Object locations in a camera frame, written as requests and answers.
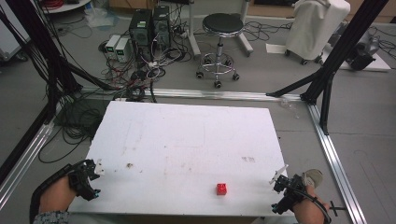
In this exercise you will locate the person's left hand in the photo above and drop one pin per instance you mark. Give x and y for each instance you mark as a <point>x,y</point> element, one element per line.
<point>57,194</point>

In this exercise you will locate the red toy block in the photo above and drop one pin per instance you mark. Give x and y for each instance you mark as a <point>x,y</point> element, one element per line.
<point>221,188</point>

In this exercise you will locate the person's grey shoe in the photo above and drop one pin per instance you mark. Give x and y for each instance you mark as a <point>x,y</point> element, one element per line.
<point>314,177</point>

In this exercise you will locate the white power supply unit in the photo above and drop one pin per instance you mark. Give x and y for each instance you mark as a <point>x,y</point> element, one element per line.
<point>122,49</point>
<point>112,45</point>

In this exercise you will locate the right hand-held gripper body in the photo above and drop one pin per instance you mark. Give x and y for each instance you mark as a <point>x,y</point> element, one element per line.
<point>289,194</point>

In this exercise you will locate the black round stool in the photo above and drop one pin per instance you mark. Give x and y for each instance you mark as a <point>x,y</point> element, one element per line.
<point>222,25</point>

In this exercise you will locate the long aluminium frame rail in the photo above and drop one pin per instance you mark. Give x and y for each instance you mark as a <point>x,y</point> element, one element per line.
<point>218,94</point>

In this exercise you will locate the grey floor machine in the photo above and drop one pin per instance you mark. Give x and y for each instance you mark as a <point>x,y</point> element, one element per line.
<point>362,51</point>

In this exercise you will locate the black frame brace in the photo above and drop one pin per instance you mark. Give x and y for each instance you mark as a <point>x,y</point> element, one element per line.
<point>294,85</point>

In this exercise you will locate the white floor board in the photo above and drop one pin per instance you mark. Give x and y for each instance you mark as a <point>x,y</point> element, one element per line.
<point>378,64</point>

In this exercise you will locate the black frame beam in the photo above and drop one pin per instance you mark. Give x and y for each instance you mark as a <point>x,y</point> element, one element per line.
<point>23,146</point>

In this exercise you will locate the round white table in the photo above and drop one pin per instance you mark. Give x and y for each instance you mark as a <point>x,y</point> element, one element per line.
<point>70,6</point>

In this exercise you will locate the black computer tower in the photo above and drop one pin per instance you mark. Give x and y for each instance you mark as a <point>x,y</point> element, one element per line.
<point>140,31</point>
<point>162,26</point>

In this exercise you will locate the clear plastic bag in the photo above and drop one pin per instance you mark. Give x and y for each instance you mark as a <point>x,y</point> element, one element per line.
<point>99,17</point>

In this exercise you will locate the person's right hand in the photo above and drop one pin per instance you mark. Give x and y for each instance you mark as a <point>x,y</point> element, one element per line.
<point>309,210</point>

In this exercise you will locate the white sheet of paper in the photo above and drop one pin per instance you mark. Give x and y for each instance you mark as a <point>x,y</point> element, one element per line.
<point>275,48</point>

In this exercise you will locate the white stand leg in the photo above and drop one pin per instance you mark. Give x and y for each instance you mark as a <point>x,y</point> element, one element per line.
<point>193,37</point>
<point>245,43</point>

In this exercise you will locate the black frame strut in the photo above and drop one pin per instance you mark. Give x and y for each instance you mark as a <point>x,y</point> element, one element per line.
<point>326,105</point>

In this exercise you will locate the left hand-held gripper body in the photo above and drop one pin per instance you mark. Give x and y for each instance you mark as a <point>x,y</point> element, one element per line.
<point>81,183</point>

